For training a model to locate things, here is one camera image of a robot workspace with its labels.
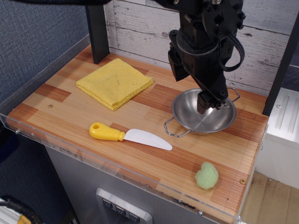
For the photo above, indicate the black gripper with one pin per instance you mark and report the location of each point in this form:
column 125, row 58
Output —
column 203, row 68

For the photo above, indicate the silver metal bowl with handles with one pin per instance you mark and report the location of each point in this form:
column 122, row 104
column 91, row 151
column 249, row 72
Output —
column 184, row 111

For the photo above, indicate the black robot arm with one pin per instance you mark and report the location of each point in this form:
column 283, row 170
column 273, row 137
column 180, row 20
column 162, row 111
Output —
column 205, row 46

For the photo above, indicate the folded yellow cloth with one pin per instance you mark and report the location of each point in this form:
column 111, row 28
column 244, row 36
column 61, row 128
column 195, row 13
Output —
column 114, row 83

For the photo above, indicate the green plush toy vegetable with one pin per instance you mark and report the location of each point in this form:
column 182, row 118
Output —
column 207, row 177

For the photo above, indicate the white toy sink unit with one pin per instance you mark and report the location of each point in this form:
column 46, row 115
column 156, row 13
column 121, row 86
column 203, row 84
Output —
column 278, row 157

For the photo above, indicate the silver toy fridge cabinet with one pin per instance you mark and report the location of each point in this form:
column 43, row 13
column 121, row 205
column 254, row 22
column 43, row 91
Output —
column 80, row 181

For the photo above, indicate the ice dispenser button panel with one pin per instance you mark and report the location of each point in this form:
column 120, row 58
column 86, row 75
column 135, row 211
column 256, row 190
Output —
column 119, row 211

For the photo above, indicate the yellow object bottom left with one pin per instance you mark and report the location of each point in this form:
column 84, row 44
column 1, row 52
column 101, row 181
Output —
column 24, row 220

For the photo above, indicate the yellow-handled white toy knife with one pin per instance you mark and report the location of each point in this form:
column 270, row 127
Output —
column 101, row 131

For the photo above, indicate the black vertical post left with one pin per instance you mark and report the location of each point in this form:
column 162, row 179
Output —
column 98, row 32

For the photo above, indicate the clear acrylic guard rail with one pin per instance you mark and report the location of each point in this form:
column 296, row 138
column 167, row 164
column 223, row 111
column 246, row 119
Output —
column 58, row 114

